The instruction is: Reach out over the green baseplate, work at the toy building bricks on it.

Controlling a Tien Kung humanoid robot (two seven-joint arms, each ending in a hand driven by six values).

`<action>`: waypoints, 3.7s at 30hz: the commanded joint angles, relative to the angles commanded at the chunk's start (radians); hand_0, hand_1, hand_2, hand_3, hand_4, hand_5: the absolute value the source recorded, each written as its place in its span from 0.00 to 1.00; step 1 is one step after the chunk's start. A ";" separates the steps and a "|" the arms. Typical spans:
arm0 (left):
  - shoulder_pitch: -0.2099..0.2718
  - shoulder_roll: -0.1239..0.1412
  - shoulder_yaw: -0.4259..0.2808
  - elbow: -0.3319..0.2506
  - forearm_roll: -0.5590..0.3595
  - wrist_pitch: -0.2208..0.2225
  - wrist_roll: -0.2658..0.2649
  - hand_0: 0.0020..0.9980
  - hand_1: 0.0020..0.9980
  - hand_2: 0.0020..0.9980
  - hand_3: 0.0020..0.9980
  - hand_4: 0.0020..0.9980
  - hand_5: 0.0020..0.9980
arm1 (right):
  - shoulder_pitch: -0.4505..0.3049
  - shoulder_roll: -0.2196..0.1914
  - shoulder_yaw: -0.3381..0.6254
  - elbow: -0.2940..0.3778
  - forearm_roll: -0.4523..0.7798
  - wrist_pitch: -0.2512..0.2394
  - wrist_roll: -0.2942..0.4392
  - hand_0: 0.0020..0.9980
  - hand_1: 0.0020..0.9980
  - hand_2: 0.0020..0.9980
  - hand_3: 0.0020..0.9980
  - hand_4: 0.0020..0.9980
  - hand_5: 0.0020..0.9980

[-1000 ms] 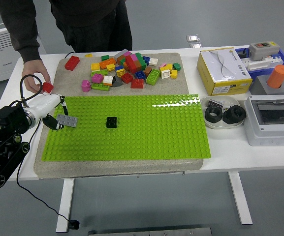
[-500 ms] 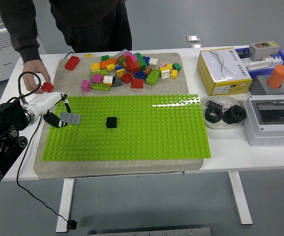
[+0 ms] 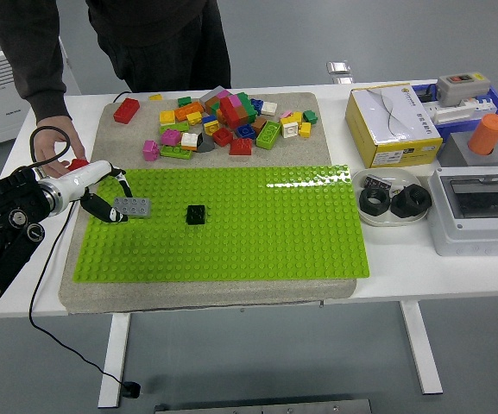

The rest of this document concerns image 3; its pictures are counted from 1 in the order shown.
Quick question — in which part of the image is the green studded baseplate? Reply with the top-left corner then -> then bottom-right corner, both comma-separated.
72,163 -> 370,284

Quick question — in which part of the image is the grey long brick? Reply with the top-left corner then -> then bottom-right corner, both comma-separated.
113,197 -> 153,219

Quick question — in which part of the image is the white terminal strip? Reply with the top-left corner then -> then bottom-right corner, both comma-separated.
420,95 -> 498,126

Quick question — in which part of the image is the person's right hand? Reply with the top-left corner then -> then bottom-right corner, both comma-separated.
32,115 -> 88,178

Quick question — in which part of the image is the magenta brick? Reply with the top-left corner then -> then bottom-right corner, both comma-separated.
160,128 -> 182,147

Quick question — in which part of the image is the grey-brown mat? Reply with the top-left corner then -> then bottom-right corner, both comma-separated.
58,91 -> 358,316

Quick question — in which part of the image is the red sloped brick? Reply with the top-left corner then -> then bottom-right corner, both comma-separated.
229,137 -> 254,156

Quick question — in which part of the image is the small black card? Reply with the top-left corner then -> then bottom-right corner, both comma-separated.
362,173 -> 393,193

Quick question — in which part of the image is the yellow white cardboard box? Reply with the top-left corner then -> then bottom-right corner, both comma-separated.
344,82 -> 444,169

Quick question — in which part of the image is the orange long brick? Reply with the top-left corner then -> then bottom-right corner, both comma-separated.
171,103 -> 201,122

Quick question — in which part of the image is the black square brick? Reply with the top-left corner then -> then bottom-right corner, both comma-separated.
186,204 -> 209,226

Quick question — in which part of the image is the lime long brick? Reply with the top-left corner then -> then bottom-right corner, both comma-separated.
160,144 -> 193,160

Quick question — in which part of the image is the large grey brick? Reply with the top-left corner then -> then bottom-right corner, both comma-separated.
199,85 -> 231,114

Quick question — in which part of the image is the black hex nut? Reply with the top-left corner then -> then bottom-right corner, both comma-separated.
358,185 -> 391,216
389,183 -> 431,220

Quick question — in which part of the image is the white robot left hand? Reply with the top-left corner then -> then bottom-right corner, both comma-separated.
52,160 -> 134,224

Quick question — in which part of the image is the white dish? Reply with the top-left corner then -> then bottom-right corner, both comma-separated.
352,167 -> 426,228

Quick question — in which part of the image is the person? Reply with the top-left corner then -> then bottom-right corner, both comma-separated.
85,0 -> 232,94

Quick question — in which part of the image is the red green brown brick stack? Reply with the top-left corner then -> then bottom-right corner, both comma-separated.
218,91 -> 259,129

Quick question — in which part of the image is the grey push-button switch box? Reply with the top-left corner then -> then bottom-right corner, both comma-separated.
436,72 -> 491,108

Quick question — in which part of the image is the silver metal bracket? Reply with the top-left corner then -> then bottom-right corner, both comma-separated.
325,60 -> 356,85

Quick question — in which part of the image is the grey block holder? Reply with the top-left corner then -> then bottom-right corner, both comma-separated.
437,131 -> 498,167

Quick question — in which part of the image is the red long brick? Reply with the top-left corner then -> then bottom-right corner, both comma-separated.
113,97 -> 141,125

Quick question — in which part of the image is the white table leg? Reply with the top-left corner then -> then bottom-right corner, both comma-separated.
399,300 -> 444,396
97,313 -> 132,409

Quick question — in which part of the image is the orange cylinder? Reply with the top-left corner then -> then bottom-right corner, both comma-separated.
467,113 -> 498,156

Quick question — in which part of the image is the lime large brick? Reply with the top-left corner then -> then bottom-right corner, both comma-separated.
255,121 -> 282,151

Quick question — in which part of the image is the black cable with plug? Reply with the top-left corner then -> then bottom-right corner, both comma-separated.
28,90 -> 142,398

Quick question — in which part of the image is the grey sloped brick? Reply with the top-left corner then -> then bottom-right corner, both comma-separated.
196,132 -> 216,154

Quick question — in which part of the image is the white electrical enclosure box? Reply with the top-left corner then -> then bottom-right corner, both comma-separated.
427,165 -> 498,258

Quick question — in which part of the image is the red square brick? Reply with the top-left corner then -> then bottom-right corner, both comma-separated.
211,128 -> 234,147

